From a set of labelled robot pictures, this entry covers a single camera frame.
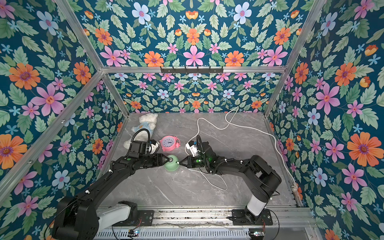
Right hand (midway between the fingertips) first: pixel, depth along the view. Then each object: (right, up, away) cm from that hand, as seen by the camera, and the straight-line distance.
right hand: (182, 159), depth 82 cm
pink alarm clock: (-12, +7, +19) cm, 23 cm away
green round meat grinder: (-6, -3, 0) cm, 7 cm away
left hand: (-9, 0, +1) cm, 9 cm away
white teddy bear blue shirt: (-29, +22, +22) cm, 43 cm away
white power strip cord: (+31, +22, +32) cm, 50 cm away
